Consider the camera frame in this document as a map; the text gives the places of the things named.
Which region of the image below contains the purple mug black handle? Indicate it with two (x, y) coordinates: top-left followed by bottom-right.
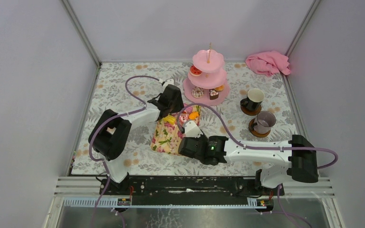
(254, 111), (277, 134)

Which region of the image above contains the red donut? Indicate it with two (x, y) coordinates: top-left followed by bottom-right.
(189, 65), (202, 77)

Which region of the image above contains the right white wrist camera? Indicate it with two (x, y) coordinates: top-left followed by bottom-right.
(183, 120), (203, 138)

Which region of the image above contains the orange tart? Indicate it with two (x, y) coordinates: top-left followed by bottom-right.
(189, 112), (200, 120)

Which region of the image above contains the chocolate drizzle donut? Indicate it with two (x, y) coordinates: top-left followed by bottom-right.
(191, 86), (204, 98)

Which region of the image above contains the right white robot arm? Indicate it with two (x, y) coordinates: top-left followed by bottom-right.
(178, 134), (318, 196)

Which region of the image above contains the pink cloth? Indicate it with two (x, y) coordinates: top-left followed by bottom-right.
(245, 51), (291, 77)

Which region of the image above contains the strawberry cream cake slice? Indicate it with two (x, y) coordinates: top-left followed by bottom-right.
(179, 111), (190, 125)

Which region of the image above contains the floral tablecloth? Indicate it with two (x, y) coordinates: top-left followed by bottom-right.
(71, 62), (297, 176)

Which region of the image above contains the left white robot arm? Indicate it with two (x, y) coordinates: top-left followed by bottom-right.
(88, 85), (184, 195)

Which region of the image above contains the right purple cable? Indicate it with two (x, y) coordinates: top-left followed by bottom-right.
(176, 103), (339, 170)

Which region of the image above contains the chocolate cake piece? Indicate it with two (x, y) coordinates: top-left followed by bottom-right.
(209, 89), (219, 100)

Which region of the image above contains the black mug white inside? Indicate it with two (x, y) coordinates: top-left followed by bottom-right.
(240, 88), (265, 111)

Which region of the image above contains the orange round pastry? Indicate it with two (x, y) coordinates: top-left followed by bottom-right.
(214, 85), (224, 92)

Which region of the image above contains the pink three-tier cake stand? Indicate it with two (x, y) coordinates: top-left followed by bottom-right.
(183, 43), (230, 106)

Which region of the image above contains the floral dessert tray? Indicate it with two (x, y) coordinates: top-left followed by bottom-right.
(150, 105), (201, 156)

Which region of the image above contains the brown wooden saucer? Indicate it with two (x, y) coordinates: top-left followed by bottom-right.
(249, 119), (271, 138)
(240, 106), (262, 116)

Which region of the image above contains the yellow roll cake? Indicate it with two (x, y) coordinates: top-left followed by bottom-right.
(162, 115), (176, 125)

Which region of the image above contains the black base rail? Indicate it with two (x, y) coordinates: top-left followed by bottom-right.
(99, 175), (285, 207)

